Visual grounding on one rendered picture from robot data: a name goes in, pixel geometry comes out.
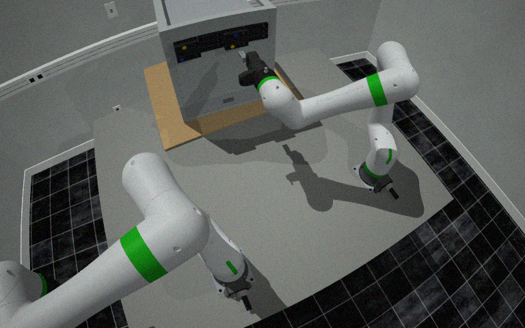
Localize grey metal rack frame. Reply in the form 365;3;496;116
153;0;277;122

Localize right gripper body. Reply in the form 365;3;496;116
239;51;278;91

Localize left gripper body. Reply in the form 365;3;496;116
40;273;70;294

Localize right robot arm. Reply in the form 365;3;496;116
258;41;420;200

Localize flat tan wooden board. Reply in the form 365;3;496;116
144;61;268;151

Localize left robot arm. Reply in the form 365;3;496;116
0;152;252;328

